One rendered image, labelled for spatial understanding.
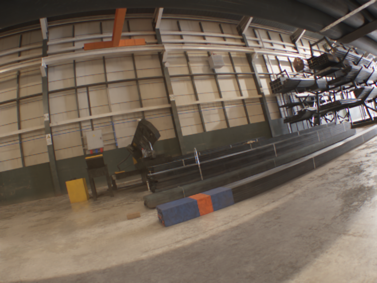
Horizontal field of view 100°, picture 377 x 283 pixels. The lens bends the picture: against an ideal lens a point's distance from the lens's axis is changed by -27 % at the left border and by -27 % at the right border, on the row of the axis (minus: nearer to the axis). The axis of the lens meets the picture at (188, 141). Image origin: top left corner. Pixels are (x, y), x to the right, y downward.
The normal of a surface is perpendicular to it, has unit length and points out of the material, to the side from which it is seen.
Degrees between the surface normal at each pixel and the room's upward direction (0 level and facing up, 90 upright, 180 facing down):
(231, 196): 90
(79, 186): 90
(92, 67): 90
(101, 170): 90
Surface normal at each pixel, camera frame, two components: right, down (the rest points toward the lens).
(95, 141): 0.37, -0.14
